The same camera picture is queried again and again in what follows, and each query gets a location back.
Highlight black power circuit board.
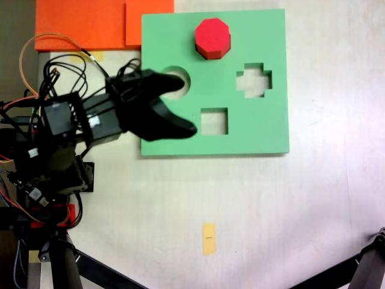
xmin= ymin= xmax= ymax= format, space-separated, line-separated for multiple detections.
xmin=7 ymin=171 xmax=51 ymax=208

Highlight yellow tape marker black line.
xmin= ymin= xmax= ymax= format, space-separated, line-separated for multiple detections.
xmin=202 ymin=222 xmax=217 ymax=256

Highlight green shape sorter board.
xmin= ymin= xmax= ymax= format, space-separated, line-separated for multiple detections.
xmin=140 ymin=8 xmax=291 ymax=157

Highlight red octagonal pillar block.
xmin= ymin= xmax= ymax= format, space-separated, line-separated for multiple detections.
xmin=194 ymin=18 xmax=232 ymax=60

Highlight black table clamp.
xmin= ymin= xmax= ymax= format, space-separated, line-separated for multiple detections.
xmin=0 ymin=210 xmax=58 ymax=231

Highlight blue white braided cable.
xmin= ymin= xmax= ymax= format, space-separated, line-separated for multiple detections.
xmin=13 ymin=239 xmax=29 ymax=288

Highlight wide yellow tape strip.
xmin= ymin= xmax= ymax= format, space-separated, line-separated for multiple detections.
xmin=70 ymin=51 xmax=105 ymax=63

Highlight red printed base bracket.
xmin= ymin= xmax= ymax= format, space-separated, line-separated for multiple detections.
xmin=29 ymin=203 xmax=76 ymax=228

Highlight black twin cable white connector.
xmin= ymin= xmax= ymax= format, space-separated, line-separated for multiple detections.
xmin=81 ymin=49 xmax=109 ymax=79

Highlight black servo cable loops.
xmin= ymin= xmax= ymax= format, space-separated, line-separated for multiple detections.
xmin=38 ymin=58 xmax=142 ymax=100

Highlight thin orange wire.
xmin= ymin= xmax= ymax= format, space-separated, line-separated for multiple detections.
xmin=0 ymin=33 xmax=91 ymax=102

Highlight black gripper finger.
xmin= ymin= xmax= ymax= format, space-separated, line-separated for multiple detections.
xmin=137 ymin=100 xmax=199 ymax=142
xmin=140 ymin=69 xmax=186 ymax=98

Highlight orange flat block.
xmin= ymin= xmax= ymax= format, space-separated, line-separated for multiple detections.
xmin=34 ymin=0 xmax=175 ymax=52

